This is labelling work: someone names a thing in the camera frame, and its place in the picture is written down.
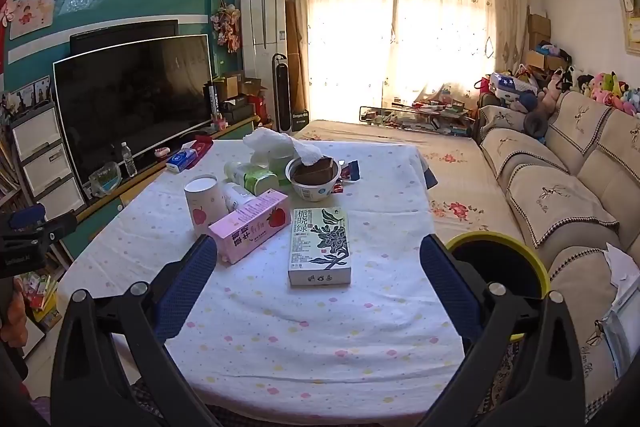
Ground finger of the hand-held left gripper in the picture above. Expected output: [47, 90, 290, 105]
[30, 211, 79, 244]
[7, 203, 47, 230]

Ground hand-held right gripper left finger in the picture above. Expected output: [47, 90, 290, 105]
[50, 234, 221, 427]

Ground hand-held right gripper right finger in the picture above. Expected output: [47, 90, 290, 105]
[417, 234, 586, 427]

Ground yellow-rimmed black trash bin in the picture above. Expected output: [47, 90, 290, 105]
[444, 231, 551, 308]

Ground white strawberry paper cup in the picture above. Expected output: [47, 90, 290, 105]
[184, 175, 228, 240]

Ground pink strawberry carton box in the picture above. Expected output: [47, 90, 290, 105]
[207, 188, 292, 265]

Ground small white bottle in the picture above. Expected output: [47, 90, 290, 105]
[222, 182, 256, 212]

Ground green label plastic bottle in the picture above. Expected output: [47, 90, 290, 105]
[224, 161, 280, 198]

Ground white green tea box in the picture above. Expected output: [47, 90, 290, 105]
[288, 207, 352, 288]

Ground clear green plastic cup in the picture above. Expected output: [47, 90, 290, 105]
[267, 148, 296, 180]

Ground white instant noodle bowl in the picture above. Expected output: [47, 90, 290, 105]
[285, 155, 342, 202]

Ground clear plastic bag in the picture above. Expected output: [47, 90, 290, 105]
[243, 127, 323, 172]

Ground person's left hand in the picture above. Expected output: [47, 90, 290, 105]
[0, 279, 26, 349]

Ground teal wooden television stand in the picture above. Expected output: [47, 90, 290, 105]
[75, 114, 261, 238]

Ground pile of books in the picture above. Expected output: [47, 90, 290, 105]
[15, 272, 58, 333]

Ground white drawer cabinet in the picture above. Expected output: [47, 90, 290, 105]
[10, 102, 88, 223]

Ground clear glass bowl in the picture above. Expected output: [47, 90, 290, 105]
[89, 162, 122, 198]

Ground clear water bottle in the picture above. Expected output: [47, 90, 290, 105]
[120, 142, 138, 178]

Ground beige floral bed sheet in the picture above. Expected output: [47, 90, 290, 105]
[295, 119, 526, 258]

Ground white dotted tablecloth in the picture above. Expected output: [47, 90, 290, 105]
[57, 138, 468, 410]

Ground blue tissue pack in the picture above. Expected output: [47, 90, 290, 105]
[166, 148, 201, 174]

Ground large curved television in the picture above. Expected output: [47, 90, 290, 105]
[53, 34, 213, 190]

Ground red pouch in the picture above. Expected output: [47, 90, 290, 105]
[192, 134, 215, 158]

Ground beige sofa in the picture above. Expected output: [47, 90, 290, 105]
[472, 89, 640, 413]

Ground person's purple striped clothing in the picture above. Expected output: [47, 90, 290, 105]
[27, 397, 51, 427]

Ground white crumpled papers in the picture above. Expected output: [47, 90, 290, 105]
[602, 242, 640, 298]

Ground blue plastic packet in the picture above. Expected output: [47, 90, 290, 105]
[602, 277, 640, 378]

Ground grey round cushion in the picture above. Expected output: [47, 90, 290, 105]
[524, 109, 548, 138]

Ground small open cardboard box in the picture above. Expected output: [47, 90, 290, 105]
[220, 74, 261, 98]

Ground blue white patterned bag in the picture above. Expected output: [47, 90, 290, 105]
[490, 72, 523, 100]

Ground tower fan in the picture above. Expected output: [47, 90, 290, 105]
[271, 53, 292, 132]

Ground pile of plush toys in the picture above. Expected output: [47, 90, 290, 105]
[570, 67, 640, 118]

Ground white standing air conditioner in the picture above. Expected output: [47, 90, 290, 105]
[240, 0, 287, 128]

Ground stacked cardboard boxes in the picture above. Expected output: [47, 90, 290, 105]
[527, 13, 552, 52]

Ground cream embroidered curtains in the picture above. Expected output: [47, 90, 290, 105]
[272, 0, 531, 128]

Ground pink cartoon wall picture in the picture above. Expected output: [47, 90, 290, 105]
[9, 0, 56, 40]

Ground artificial flower wall decoration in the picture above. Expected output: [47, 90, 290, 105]
[211, 3, 242, 54]

